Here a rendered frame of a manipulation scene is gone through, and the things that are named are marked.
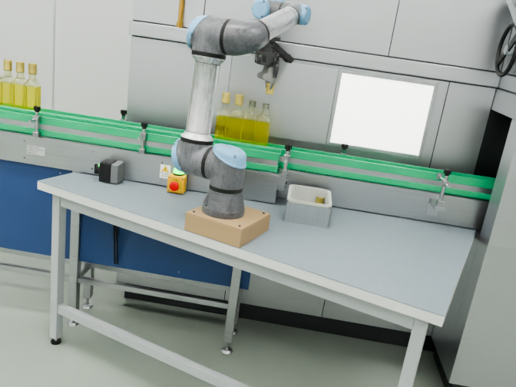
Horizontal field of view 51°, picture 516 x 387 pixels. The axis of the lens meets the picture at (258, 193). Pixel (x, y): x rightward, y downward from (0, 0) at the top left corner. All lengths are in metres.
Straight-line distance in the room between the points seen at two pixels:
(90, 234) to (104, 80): 3.46
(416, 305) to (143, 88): 1.58
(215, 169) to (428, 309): 0.80
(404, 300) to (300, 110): 1.10
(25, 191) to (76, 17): 3.52
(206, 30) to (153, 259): 1.10
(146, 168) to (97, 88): 3.60
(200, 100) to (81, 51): 4.11
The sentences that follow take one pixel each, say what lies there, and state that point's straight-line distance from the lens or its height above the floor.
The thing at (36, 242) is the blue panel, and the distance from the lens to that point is 2.65.
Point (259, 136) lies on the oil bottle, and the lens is 2.31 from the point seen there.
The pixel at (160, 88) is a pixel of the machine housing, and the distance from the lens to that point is 2.56.
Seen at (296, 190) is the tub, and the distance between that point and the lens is 2.26.
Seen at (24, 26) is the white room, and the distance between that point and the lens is 6.14.
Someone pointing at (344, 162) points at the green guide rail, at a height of 0.95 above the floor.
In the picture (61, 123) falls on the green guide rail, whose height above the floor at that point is 0.95.
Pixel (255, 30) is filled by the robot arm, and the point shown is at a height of 1.43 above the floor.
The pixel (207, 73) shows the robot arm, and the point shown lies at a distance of 1.84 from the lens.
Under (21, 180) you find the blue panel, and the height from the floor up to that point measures 0.67.
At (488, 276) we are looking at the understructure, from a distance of 2.38.
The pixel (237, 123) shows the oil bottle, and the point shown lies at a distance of 2.32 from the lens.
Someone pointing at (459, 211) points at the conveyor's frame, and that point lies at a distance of 2.43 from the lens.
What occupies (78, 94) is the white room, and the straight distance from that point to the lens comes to 5.95.
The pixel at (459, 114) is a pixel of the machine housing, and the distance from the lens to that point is 2.55.
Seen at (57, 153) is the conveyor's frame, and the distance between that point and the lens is 2.45.
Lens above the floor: 1.45
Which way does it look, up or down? 17 degrees down
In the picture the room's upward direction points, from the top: 8 degrees clockwise
